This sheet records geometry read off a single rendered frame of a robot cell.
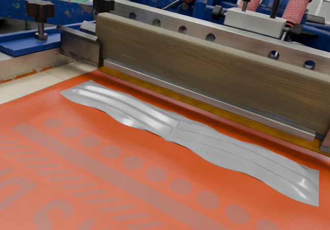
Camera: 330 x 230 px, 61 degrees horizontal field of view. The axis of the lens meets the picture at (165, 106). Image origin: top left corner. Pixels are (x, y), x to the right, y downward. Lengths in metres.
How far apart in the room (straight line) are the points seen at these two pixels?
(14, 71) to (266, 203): 0.39
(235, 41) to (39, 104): 0.40
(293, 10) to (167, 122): 0.57
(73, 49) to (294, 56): 0.41
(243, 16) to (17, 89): 0.47
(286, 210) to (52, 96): 0.33
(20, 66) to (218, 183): 0.34
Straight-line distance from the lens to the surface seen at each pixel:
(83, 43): 0.49
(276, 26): 0.66
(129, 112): 0.39
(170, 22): 0.67
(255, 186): 0.33
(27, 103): 0.41
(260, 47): 0.61
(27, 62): 0.49
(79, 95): 0.43
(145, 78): 0.43
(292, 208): 0.32
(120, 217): 0.26
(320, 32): 1.11
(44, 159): 0.31
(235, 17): 0.67
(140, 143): 0.34
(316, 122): 0.39
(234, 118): 0.42
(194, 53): 0.40
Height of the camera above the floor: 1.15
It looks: 27 degrees down
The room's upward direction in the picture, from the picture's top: 10 degrees clockwise
